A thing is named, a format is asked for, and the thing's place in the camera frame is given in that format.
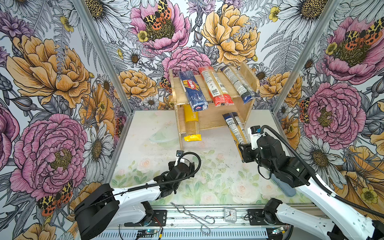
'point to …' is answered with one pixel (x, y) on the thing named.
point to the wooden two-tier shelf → (212, 118)
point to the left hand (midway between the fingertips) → (185, 166)
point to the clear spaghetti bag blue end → (236, 131)
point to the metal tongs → (209, 219)
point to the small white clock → (230, 215)
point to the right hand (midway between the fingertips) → (243, 150)
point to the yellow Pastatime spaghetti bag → (192, 124)
